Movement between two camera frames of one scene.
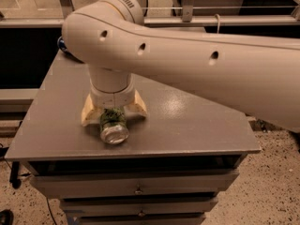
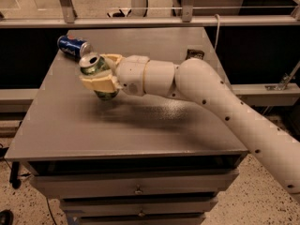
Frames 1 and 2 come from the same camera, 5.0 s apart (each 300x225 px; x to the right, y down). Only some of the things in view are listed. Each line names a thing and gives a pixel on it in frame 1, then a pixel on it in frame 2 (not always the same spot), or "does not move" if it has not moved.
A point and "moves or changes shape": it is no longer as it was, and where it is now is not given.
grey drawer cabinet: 168,171 does not move
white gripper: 112,99 → 131,74
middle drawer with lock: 138,206 does not move
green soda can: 113,126 moves or changes shape
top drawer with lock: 132,184 does not move
